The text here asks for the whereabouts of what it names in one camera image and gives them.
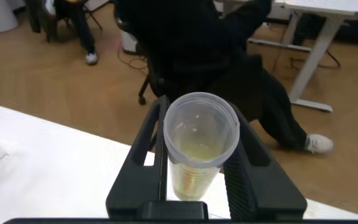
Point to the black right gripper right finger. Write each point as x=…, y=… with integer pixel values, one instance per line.
x=259, y=193

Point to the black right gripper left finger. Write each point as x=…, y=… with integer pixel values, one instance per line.
x=135, y=186

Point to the test tube with yellow pigment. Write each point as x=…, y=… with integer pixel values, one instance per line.
x=200, y=137

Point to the person in black sweater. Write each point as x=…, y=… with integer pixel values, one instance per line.
x=191, y=46

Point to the white office desk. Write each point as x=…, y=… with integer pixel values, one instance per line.
x=315, y=46

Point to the chair with dark jacket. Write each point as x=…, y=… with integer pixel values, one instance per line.
x=39, y=15

